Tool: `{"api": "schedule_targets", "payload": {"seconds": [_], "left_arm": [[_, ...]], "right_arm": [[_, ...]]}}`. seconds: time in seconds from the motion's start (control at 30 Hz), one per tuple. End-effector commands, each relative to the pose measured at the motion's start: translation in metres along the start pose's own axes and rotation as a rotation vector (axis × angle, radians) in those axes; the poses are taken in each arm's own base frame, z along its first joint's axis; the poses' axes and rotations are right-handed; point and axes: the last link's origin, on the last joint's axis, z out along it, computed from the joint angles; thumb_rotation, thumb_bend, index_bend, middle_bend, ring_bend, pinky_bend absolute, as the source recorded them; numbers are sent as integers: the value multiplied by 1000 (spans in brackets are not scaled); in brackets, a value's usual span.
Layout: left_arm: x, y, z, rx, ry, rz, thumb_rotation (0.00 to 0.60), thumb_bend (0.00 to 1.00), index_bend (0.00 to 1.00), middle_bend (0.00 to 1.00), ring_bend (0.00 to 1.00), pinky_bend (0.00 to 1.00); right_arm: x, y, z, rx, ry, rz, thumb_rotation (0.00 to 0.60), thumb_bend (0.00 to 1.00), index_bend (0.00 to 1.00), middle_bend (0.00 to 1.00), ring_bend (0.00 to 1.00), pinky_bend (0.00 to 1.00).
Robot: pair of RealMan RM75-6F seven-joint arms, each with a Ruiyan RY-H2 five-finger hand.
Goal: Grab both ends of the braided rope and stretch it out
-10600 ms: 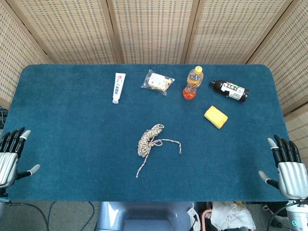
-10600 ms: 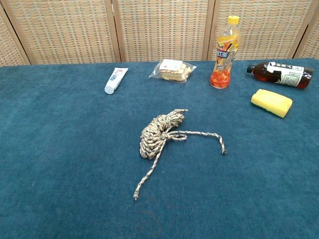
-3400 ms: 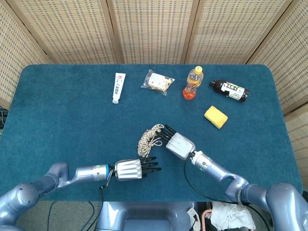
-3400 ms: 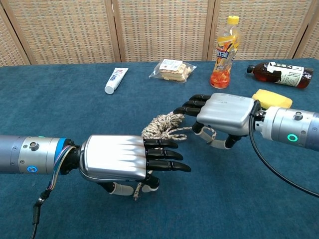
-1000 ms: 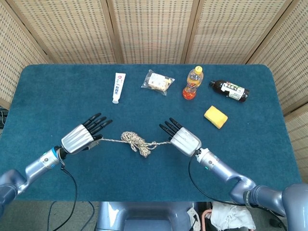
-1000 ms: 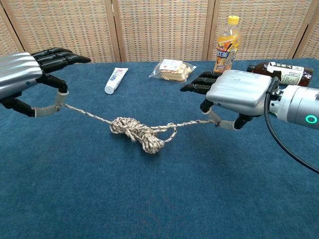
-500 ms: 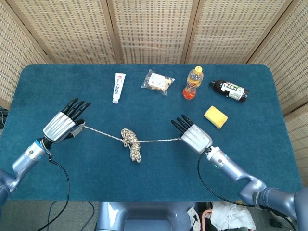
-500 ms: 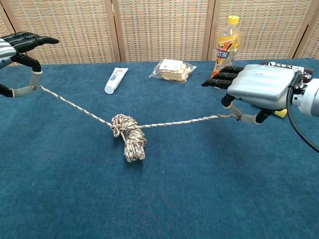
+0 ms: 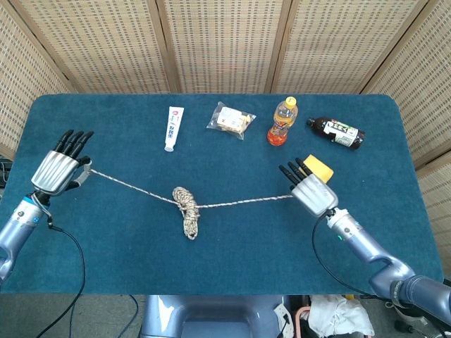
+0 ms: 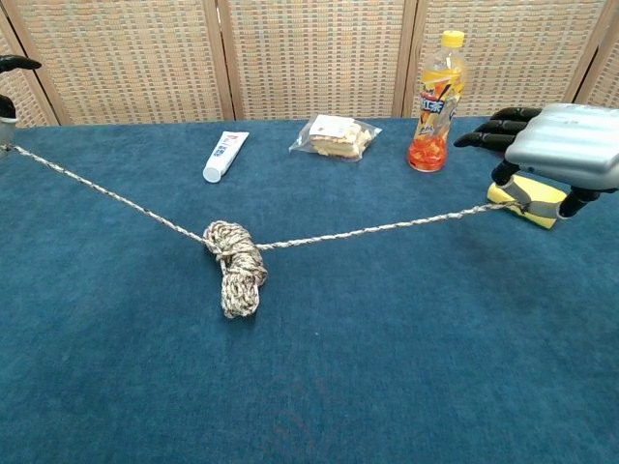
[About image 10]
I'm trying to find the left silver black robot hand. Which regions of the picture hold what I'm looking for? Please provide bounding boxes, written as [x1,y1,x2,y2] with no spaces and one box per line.
[0,54,43,160]

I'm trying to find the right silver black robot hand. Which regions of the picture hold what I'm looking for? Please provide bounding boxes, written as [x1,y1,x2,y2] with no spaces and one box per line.
[453,102,619,221]

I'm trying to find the speckled beige rope bundle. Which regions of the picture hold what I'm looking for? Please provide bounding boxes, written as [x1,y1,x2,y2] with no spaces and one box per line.
[9,143,531,320]

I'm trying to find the woven rattan screen panel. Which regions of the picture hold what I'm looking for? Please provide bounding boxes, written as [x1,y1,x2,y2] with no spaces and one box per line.
[0,9,62,128]
[215,0,420,121]
[2,0,238,127]
[575,28,619,110]
[403,0,613,120]

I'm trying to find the yellow sponge block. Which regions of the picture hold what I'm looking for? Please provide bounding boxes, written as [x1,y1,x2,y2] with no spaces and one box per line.
[486,174,569,230]

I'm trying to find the orange drink bottle yellow cap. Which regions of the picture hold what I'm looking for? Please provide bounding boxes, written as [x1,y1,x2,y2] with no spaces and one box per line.
[407,29,469,174]

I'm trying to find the white toothpaste tube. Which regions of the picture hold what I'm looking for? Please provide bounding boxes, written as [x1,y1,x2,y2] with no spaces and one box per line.
[202,130,251,185]

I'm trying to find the clear bag of biscuits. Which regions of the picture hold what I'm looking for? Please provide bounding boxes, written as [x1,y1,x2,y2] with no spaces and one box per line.
[288,113,383,163]

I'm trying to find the blue carpet table cover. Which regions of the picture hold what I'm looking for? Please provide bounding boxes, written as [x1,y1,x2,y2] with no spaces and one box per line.
[0,115,619,464]

